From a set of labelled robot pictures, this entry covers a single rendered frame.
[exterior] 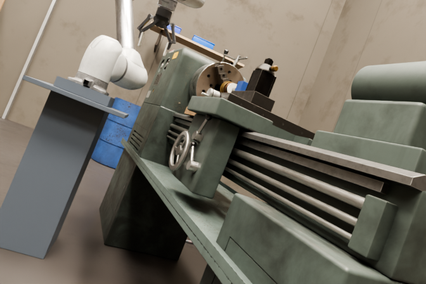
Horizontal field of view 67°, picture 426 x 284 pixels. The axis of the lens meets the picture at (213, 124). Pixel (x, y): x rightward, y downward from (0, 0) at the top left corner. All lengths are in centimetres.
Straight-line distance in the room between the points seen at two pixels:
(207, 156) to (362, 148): 49
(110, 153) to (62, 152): 262
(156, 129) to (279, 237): 133
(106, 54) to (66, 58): 357
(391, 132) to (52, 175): 136
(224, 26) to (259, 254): 483
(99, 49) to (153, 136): 59
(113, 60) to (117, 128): 258
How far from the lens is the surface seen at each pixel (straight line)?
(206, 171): 107
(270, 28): 563
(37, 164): 164
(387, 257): 67
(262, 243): 74
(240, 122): 106
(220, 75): 179
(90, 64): 164
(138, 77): 179
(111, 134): 420
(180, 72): 194
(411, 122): 79
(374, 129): 83
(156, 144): 192
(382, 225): 65
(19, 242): 175
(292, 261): 66
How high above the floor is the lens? 78
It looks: 3 degrees up
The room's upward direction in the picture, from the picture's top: 22 degrees clockwise
